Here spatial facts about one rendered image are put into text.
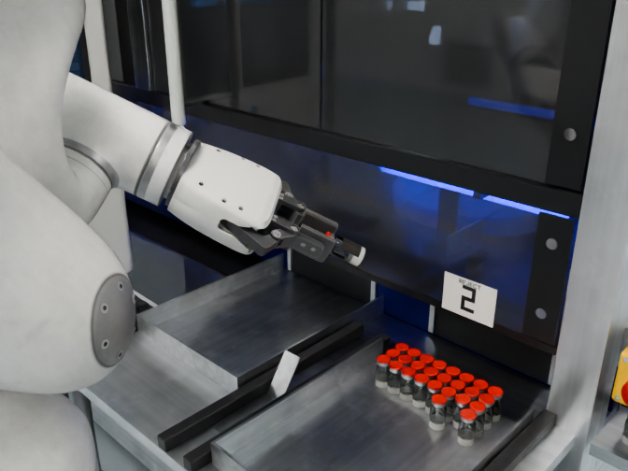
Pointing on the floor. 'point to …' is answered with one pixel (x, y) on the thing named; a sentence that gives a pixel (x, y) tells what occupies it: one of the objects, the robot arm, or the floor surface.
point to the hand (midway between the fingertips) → (314, 235)
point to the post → (597, 269)
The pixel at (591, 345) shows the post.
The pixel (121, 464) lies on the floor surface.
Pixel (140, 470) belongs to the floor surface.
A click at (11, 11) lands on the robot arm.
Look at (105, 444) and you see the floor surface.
